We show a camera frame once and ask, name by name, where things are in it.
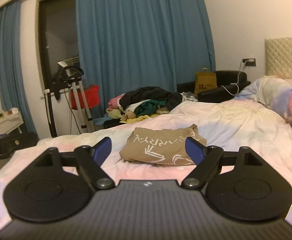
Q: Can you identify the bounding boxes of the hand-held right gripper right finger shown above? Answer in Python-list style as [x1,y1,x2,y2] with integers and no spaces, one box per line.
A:
[181,138,274,190]

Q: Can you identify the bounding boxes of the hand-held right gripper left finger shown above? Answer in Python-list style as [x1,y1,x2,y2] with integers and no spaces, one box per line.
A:
[23,137,116,190]

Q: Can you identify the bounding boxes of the tan khaki trousers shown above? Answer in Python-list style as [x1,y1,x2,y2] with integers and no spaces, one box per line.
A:
[119,124,208,167]

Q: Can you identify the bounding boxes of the pile of mixed clothes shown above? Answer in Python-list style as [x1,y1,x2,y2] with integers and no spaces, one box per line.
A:
[106,86,198,125]

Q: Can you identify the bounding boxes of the white dressing table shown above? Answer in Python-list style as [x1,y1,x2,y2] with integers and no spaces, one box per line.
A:
[0,110,24,137]

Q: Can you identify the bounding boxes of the row of cosmetic bottles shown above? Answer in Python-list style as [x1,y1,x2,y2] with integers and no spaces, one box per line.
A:
[0,100,19,122]

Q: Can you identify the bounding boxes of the pastel bed cover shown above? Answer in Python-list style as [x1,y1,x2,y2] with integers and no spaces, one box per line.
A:
[0,76,292,233]

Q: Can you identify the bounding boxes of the standing garment steamer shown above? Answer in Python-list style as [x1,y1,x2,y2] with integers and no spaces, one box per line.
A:
[53,60,94,133]

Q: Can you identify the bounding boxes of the red cloth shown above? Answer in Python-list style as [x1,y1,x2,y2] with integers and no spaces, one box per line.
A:
[71,84,100,110]

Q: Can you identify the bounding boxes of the brown paper bag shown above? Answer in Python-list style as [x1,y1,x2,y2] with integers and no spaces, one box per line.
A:
[195,67,218,95]

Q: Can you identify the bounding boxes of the narrow blue curtain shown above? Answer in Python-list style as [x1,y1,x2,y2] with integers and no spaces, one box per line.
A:
[0,0,39,140]

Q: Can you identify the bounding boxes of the black sofa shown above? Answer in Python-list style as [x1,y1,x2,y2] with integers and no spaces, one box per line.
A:
[177,70,251,103]

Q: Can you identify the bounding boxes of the pastel pillow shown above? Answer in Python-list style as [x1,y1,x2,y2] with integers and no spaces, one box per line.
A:
[255,76,292,130]

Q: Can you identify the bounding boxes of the wide blue curtain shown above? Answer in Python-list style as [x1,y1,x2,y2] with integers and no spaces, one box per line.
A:
[75,0,216,134]

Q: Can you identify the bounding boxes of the dark window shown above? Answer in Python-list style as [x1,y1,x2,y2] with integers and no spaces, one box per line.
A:
[36,0,81,90]

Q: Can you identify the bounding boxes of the quilted cream headboard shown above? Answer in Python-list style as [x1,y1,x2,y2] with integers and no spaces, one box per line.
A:
[264,35,292,79]

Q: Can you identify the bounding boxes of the white charging cable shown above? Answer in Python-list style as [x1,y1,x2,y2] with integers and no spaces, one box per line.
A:
[221,62,247,96]

